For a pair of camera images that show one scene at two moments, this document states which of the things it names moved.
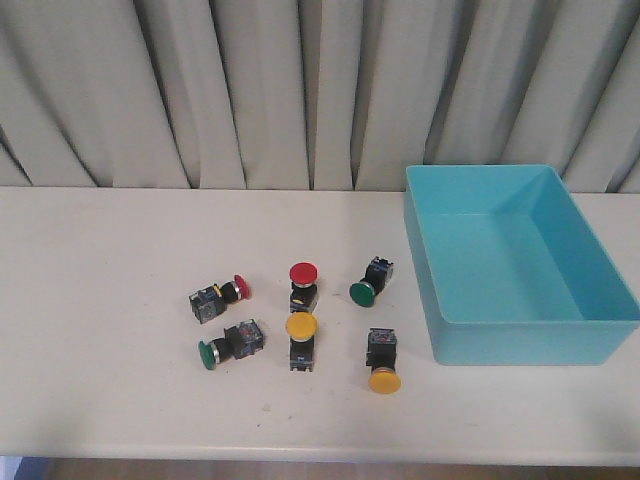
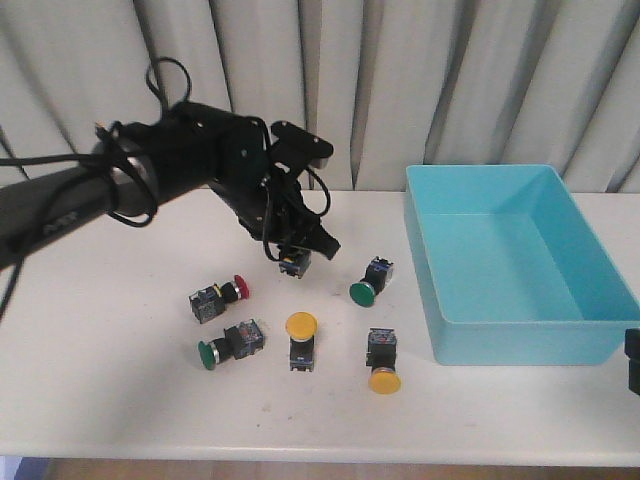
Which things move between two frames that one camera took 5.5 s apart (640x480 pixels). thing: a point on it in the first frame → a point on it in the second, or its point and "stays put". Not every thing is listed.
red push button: x=303 y=276 → x=295 y=262
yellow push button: x=302 y=327 stays put
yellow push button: x=381 y=358 stays put
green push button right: x=376 y=278 stays put
